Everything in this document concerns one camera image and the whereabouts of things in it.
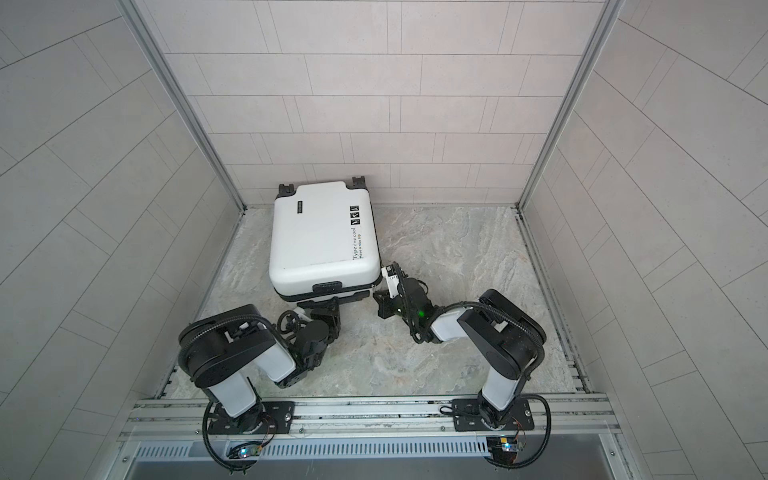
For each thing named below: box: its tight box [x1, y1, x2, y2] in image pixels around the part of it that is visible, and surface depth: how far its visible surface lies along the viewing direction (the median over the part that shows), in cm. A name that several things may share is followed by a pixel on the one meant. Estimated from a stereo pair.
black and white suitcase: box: [269, 176, 382, 303], surface depth 83 cm
